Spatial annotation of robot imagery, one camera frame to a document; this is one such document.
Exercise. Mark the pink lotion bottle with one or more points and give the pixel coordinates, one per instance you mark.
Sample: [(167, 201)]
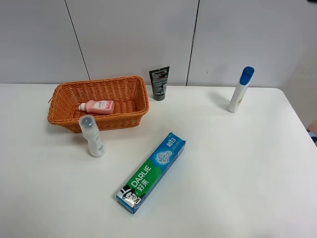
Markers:
[(103, 107)]

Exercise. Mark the orange wicker basket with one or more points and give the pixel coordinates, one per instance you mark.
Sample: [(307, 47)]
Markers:
[(115, 103)]

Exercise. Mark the Darlie toothpaste box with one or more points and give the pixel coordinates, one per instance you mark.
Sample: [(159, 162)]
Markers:
[(141, 184)]

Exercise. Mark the black tube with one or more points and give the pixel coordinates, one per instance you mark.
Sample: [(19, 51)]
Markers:
[(159, 78)]

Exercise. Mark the small white bottle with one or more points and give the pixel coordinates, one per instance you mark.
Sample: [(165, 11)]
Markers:
[(91, 133)]

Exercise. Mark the white bottle with blue cap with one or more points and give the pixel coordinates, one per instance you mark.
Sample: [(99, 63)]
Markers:
[(241, 89)]

